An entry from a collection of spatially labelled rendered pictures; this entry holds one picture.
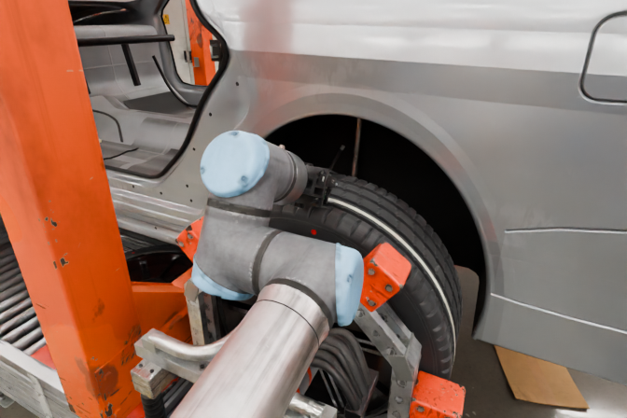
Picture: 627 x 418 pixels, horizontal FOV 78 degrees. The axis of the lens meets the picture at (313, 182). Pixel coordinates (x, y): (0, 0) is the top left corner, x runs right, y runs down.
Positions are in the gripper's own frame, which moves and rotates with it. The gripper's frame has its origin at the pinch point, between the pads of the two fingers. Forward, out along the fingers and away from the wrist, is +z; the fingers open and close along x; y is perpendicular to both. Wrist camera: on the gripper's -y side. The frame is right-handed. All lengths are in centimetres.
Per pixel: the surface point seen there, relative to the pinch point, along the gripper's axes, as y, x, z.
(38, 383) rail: -95, -85, 18
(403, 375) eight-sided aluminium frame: 25.4, -30.1, -2.6
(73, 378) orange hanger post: -53, -60, -4
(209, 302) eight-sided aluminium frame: -23.6, -32.5, 3.7
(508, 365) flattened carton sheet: 57, -59, 139
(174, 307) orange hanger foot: -48, -44, 20
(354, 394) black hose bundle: 20.0, -30.8, -15.7
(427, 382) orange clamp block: 29.3, -32.2, 4.7
